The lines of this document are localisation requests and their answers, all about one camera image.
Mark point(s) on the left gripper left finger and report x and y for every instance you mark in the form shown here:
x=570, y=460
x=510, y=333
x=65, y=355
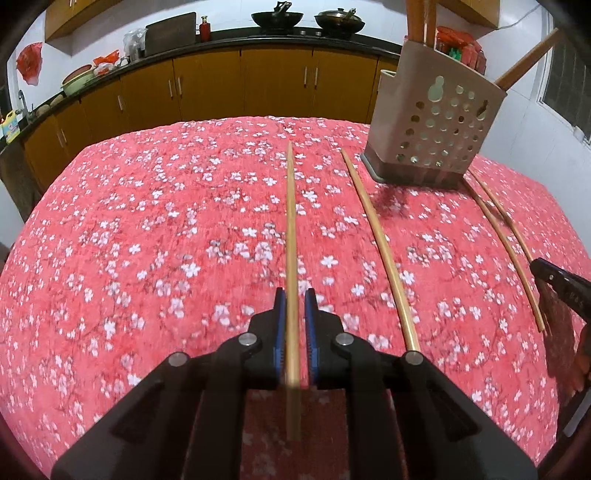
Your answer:
x=184, y=420

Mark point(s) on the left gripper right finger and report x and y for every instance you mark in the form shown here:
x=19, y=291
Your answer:
x=405, y=418

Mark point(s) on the wooden chopstick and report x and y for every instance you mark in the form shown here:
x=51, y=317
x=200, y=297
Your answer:
x=505, y=215
x=397, y=288
x=430, y=22
x=293, y=357
x=518, y=70
x=512, y=255
x=415, y=10

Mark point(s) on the red floral tablecloth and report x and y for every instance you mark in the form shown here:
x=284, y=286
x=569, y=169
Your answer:
x=170, y=239

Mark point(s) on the right window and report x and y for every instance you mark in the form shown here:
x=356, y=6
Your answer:
x=567, y=88

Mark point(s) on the beige perforated utensil holder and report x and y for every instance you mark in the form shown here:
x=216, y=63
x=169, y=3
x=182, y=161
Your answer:
x=430, y=120

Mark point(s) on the yellow detergent bottle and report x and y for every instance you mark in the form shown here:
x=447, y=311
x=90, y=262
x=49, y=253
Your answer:
x=10, y=126

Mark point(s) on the lower wooden cabinets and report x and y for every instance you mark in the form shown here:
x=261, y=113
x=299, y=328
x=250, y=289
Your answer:
x=277, y=81

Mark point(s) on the black wok with lid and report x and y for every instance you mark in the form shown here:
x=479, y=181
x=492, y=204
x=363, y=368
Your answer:
x=339, y=23

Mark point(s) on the green basin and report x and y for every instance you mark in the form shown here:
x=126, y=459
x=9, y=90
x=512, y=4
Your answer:
x=77, y=79

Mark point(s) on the red bag on counter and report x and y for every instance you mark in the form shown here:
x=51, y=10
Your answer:
x=105, y=64

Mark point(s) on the black countertop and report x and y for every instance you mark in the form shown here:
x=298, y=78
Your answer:
x=224, y=40

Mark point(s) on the dark cutting board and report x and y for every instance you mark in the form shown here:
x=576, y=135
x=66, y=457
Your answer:
x=171, y=33

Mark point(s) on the red sauce bottle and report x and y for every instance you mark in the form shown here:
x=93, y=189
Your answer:
x=204, y=30

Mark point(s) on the red plastic bag on wall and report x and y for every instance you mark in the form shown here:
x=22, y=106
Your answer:
x=29, y=63

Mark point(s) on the black wok with handle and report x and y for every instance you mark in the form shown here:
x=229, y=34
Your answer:
x=281, y=19

